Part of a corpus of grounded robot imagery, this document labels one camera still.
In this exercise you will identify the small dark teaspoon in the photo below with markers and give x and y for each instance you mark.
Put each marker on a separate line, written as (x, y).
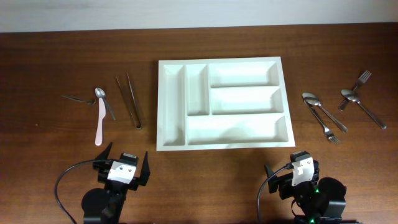
(89, 102)

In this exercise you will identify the silver teaspoon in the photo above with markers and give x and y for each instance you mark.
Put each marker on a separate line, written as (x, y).
(101, 94)

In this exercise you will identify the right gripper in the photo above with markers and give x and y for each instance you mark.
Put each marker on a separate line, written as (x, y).
(282, 182)

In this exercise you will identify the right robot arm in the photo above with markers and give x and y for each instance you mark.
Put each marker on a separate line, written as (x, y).
(321, 200)

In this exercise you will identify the pink plastic knife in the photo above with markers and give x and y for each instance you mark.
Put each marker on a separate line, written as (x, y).
(101, 115)

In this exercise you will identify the silver fork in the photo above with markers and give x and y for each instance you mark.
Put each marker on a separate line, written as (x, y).
(359, 83)
(327, 132)

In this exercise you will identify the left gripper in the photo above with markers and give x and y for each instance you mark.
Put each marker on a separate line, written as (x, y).
(100, 167)

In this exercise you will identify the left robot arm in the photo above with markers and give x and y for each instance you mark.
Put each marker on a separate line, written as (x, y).
(105, 205)

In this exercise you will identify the white plastic cutlery tray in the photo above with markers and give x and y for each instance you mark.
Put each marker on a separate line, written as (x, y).
(223, 103)

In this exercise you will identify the silver tablespoon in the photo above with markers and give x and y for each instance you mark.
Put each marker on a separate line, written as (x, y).
(354, 97)
(315, 101)

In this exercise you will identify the long metal tweezers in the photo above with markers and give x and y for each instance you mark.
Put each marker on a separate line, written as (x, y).
(129, 100)

